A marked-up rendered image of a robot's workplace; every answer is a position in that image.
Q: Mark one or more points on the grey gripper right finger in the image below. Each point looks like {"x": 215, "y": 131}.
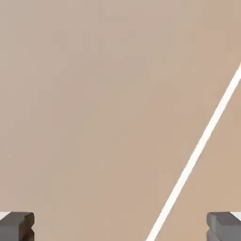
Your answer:
{"x": 226, "y": 228}

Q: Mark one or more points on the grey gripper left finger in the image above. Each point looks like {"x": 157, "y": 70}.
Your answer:
{"x": 13, "y": 227}

